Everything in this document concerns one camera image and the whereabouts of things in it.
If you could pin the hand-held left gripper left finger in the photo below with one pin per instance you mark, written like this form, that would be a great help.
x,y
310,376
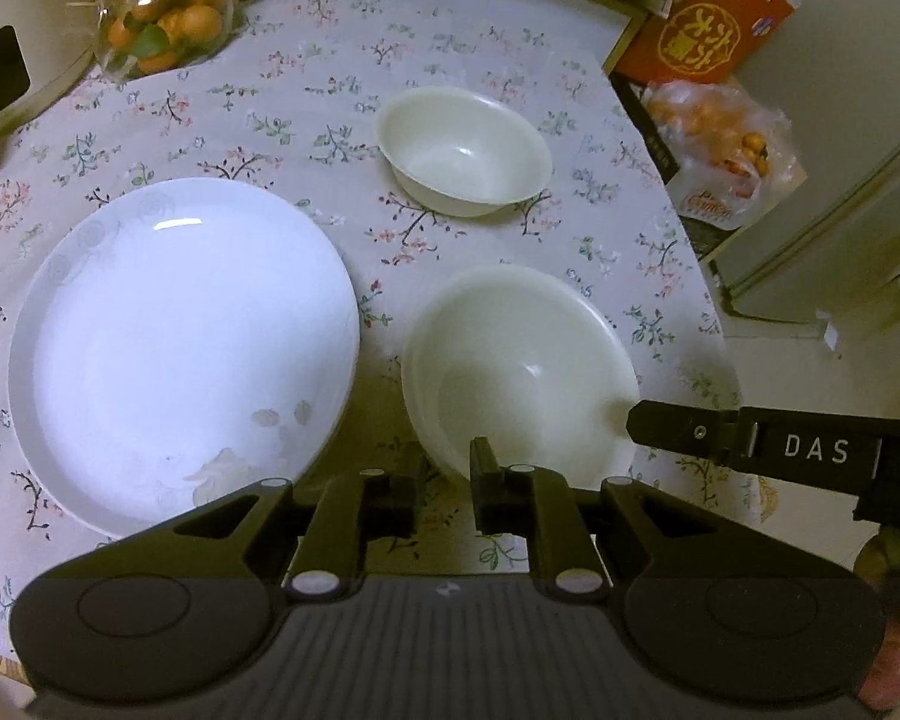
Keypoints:
x,y
397,502

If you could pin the white bowl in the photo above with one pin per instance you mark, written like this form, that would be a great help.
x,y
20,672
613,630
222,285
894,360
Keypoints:
x,y
525,367

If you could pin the plastic bag of oranges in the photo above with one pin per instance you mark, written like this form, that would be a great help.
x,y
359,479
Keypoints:
x,y
727,135

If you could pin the white air fryer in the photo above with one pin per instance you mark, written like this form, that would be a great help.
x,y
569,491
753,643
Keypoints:
x,y
45,15

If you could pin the pile of small oranges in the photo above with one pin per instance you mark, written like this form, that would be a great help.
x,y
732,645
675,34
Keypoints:
x,y
172,22

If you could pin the printed snack box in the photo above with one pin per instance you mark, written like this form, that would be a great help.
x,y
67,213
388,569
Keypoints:
x,y
709,210

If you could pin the cream bowl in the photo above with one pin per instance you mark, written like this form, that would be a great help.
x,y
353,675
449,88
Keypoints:
x,y
465,150
407,382

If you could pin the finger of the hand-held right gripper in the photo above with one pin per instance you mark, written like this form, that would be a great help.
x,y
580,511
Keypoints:
x,y
675,427

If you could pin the floral tablecloth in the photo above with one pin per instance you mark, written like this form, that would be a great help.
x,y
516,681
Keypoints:
x,y
450,255

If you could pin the white cabinet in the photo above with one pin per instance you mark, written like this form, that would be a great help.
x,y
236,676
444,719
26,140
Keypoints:
x,y
832,240

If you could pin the white plate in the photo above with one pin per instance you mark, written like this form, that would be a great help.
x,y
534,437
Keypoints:
x,y
180,352

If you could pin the orange gift box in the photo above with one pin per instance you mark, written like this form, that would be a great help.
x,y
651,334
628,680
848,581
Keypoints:
x,y
705,30

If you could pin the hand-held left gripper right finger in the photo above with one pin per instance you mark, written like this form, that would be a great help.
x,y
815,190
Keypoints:
x,y
487,495

